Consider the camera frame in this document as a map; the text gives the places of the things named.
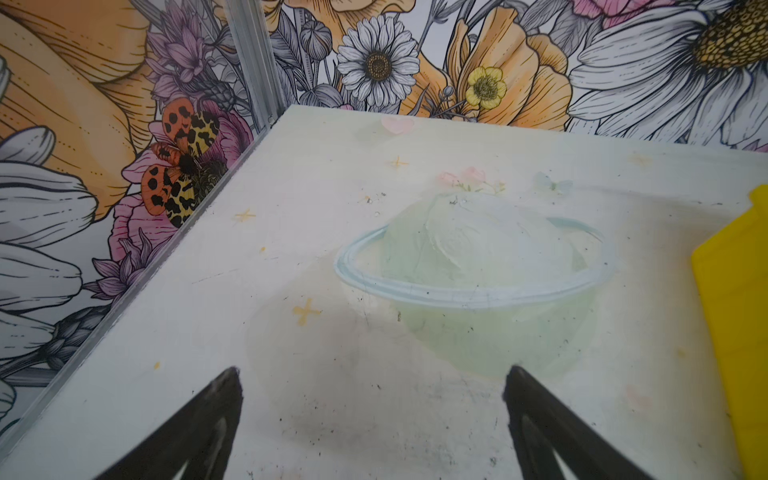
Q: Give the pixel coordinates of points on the yellow plastic bin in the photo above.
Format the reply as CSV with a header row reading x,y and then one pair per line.
x,y
730,270

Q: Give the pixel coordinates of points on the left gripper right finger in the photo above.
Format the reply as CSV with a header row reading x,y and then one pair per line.
x,y
544,430

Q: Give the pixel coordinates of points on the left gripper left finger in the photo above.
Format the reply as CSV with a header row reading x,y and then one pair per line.
x,y
194,443

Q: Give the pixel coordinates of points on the left aluminium corner post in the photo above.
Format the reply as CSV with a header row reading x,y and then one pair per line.
x,y
254,49

